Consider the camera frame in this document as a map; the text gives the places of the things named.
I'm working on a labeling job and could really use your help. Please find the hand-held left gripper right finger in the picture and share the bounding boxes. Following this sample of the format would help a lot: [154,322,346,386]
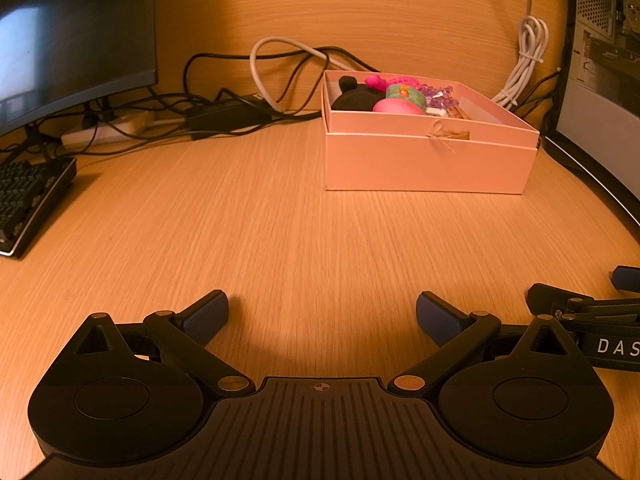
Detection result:
[389,291,593,398]

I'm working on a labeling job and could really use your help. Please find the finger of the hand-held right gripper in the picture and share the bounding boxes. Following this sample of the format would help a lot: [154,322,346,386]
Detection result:
[610,265,640,292]
[526,283,640,322]

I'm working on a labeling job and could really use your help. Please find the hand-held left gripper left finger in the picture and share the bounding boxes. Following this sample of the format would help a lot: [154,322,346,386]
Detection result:
[55,290,257,398]

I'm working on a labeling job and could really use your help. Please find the pink cardboard box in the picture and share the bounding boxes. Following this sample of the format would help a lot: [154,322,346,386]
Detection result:
[322,70,540,195]

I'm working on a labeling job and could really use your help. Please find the pink and green toy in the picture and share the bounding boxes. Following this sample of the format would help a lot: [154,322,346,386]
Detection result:
[372,84,426,113]

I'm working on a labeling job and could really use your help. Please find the black plush toy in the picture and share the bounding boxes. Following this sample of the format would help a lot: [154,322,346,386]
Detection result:
[331,75,388,112]

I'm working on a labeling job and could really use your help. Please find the computer tower case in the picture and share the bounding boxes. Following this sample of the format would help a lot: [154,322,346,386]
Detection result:
[542,0,640,233]

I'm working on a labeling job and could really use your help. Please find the black power adapter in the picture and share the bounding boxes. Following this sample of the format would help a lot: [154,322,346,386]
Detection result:
[187,100,266,133]

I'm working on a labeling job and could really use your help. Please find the white power strip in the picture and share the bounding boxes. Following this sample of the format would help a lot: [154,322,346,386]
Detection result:
[61,111,156,148]

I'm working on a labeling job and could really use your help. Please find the black keyboard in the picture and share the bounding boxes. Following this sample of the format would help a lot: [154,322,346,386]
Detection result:
[0,157,77,259]

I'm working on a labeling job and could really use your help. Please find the computer monitor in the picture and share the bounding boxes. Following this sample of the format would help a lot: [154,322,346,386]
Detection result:
[0,0,158,161]

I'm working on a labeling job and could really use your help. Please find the black cable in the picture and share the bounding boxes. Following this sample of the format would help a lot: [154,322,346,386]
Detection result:
[277,46,381,113]
[517,67,563,111]
[182,52,261,111]

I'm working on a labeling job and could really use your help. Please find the bundled grey cable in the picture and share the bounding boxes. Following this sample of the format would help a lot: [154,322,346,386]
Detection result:
[492,0,551,111]

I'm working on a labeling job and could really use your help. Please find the tangle of cables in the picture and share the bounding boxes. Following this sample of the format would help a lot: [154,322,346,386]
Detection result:
[250,37,351,113]

